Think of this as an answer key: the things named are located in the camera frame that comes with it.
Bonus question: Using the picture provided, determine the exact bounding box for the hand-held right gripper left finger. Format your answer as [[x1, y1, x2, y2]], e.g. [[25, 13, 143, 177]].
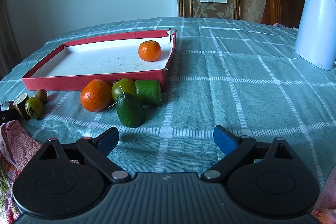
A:
[[39, 126, 132, 184]]

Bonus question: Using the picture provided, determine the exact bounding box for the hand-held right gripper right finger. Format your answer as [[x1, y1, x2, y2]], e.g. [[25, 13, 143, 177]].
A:
[[201, 125, 297, 180]]

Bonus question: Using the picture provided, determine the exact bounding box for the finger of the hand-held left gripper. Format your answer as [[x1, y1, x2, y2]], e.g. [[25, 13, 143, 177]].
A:
[[0, 101, 19, 124]]

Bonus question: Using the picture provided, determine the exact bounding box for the dark green fruit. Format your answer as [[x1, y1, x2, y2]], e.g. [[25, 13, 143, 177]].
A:
[[116, 92, 146, 128]]

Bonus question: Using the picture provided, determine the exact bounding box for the brown longan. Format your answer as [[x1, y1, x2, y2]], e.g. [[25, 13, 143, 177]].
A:
[[35, 89, 48, 105]]

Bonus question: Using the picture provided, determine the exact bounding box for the large orange tangerine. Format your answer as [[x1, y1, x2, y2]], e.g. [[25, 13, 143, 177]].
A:
[[80, 79, 112, 112]]

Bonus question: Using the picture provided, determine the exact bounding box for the light green fruit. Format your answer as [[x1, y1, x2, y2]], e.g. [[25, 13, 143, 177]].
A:
[[135, 80, 163, 105]]

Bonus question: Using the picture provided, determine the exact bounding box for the red cardboard box tray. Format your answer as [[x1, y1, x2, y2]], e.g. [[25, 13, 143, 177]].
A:
[[21, 28, 177, 92]]

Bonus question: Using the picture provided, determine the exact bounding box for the pink floral towel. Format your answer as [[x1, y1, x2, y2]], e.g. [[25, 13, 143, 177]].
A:
[[0, 120, 336, 224]]

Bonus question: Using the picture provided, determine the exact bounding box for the small green tomato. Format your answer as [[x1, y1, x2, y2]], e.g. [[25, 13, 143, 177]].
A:
[[25, 97, 44, 119]]

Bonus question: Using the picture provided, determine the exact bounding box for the green checked tablecloth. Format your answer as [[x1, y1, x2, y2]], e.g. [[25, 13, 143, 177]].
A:
[[0, 17, 336, 188]]

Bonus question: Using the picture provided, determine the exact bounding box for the large green tomato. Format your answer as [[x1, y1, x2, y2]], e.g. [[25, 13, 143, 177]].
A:
[[111, 78, 137, 102]]

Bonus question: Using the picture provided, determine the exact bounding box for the small orange tangerine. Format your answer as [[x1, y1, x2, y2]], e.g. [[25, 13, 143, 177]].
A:
[[138, 41, 162, 62]]

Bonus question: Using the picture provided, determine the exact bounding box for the white electric kettle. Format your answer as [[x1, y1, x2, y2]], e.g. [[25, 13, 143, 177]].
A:
[[294, 0, 336, 71]]

